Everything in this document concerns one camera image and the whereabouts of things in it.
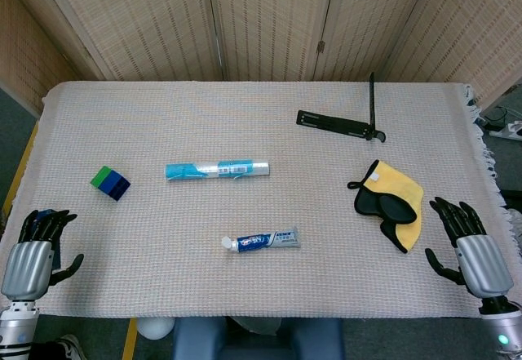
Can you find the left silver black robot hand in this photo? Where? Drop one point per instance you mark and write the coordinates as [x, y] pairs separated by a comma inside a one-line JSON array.
[[26, 266]]

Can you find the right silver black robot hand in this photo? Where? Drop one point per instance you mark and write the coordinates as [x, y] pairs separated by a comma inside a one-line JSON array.
[[483, 266]]

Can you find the white plastic bottle cap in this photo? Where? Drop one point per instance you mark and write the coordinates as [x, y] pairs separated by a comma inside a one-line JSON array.
[[226, 242]]

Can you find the blue white toothpaste tube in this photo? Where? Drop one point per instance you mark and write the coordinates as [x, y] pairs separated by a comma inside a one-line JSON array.
[[269, 239]]

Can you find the dark blue printed box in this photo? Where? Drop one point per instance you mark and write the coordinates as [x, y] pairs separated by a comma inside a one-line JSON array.
[[56, 254]]

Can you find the black eye mask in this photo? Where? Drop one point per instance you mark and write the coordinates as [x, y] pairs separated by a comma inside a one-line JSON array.
[[387, 209]]

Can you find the green and blue block cube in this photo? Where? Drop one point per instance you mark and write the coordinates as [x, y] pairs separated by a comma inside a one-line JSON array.
[[110, 182]]

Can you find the yellow microfibre cloth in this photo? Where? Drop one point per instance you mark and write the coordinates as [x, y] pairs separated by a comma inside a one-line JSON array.
[[395, 182]]

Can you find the white power strip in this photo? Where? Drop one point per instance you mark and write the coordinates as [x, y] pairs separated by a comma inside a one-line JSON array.
[[507, 130]]

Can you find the white round ball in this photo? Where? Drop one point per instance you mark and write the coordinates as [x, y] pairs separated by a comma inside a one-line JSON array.
[[154, 327]]

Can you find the cyan plastic bag roll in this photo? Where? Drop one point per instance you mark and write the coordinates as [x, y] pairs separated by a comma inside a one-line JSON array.
[[216, 169]]

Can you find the black folding stand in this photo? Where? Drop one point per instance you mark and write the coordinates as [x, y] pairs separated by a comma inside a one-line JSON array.
[[326, 121]]

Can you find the blue padded seat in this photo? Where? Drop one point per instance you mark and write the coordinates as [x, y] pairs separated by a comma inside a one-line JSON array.
[[257, 343]]

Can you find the beige woven tablecloth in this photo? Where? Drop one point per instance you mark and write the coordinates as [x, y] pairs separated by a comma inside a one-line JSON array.
[[244, 131]]

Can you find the woven bamboo folding screen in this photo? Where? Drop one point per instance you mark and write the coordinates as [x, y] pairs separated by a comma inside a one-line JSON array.
[[142, 21]]

